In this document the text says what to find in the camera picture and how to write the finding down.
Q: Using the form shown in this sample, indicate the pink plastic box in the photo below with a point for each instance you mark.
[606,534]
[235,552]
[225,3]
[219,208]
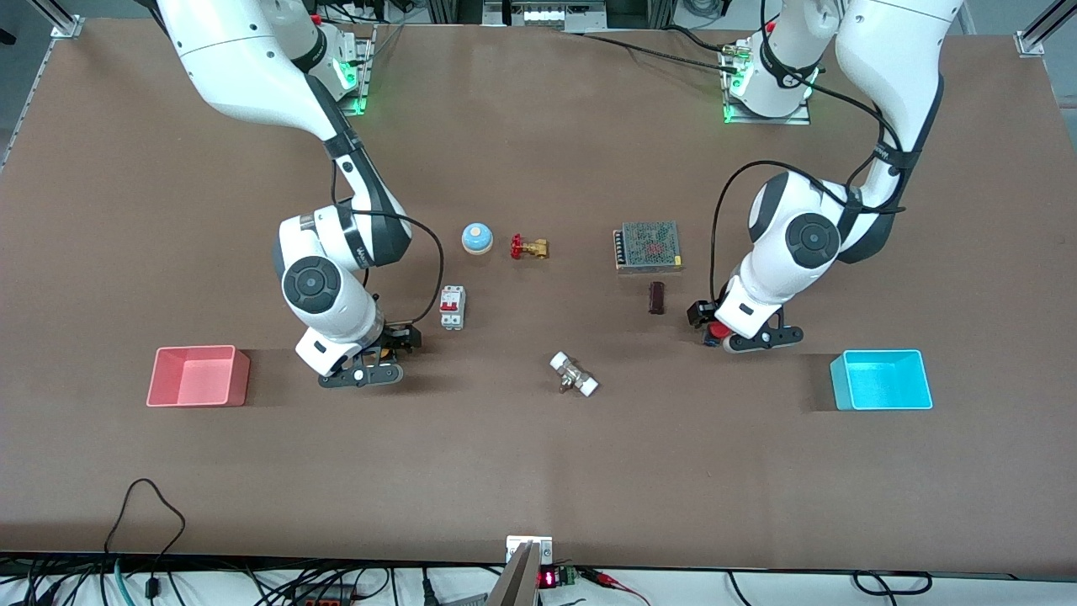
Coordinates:
[198,376]

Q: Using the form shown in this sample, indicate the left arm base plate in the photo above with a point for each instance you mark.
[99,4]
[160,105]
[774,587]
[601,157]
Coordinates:
[767,118]

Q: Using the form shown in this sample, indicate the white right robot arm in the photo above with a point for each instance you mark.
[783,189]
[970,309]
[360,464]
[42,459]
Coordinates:
[244,67]

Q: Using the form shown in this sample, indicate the module with red display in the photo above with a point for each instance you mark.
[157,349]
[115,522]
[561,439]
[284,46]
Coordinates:
[555,577]

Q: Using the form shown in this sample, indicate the metal mesh power supply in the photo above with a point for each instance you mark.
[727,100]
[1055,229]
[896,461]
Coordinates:
[648,246]

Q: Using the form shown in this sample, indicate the blue button with yellow cap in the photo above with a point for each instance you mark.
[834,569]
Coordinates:
[477,238]

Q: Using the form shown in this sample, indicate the aluminium frame profile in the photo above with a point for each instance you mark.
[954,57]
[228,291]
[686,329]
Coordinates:
[67,21]
[1039,34]

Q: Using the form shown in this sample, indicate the white circuit breaker red switches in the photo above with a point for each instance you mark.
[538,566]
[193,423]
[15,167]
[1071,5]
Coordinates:
[453,307]

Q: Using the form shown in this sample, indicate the metal fitting with white ends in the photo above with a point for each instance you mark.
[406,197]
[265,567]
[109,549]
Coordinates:
[574,374]

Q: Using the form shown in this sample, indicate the cyan plastic box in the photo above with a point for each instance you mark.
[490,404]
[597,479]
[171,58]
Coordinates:
[882,380]

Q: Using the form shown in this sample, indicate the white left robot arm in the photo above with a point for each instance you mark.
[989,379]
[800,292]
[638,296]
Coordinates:
[892,50]

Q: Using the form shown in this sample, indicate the red mushroom push button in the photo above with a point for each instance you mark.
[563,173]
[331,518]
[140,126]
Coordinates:
[717,332]

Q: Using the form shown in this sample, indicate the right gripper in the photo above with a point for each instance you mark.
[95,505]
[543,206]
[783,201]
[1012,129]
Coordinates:
[395,338]

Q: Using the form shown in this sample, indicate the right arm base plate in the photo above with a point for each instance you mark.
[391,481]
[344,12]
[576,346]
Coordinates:
[360,67]

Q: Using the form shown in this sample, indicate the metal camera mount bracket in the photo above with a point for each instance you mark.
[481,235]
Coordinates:
[523,576]

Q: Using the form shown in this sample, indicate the metal equipment rack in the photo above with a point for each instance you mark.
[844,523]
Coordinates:
[545,13]

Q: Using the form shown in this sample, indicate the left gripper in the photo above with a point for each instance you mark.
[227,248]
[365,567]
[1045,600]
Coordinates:
[697,314]

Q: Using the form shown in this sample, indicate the dark brown rectangular block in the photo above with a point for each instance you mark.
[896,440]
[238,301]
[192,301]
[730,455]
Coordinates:
[656,298]

